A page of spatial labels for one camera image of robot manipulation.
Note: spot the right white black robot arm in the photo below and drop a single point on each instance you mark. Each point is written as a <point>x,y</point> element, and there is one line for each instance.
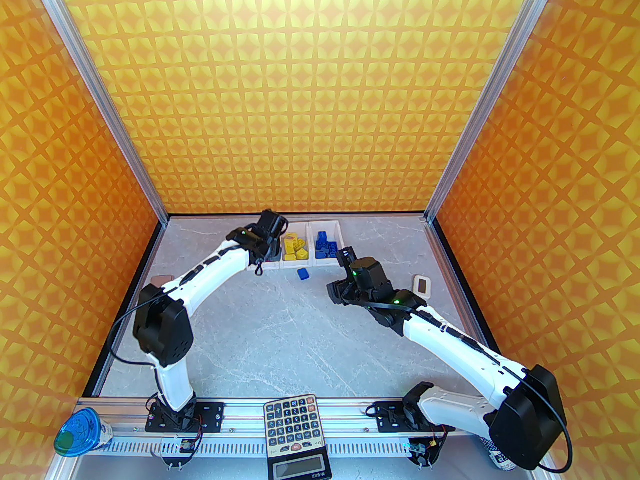
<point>460,348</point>

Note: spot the blue lidded plastic container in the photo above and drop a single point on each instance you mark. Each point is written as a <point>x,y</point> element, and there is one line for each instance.
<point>75,430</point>

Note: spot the black table edge strip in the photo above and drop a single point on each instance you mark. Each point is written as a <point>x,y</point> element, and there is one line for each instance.
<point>454,263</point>
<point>145,264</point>

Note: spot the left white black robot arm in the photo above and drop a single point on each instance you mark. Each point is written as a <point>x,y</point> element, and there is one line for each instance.
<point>210,273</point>

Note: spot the flag printed can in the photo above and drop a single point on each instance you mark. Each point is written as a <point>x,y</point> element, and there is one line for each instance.
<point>495,460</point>

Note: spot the small blue lego brick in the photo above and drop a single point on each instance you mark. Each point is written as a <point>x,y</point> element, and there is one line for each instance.
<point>302,274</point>

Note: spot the grey desk calculator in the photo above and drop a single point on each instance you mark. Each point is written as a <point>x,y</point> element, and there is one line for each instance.
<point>292,425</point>

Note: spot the aluminium frame post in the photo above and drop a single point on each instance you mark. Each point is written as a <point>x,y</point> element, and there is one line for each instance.
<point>493,88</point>
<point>98,88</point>

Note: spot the small circuit board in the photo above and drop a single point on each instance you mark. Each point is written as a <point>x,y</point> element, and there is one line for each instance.
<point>186,445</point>
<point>419,450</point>

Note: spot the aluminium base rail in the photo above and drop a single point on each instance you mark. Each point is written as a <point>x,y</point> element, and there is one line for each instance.
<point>350,418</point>

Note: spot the white digital timer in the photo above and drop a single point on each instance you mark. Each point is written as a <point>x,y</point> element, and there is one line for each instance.
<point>422,286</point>

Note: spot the pink wallet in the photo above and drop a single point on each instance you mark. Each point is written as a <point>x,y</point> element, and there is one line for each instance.
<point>160,279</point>

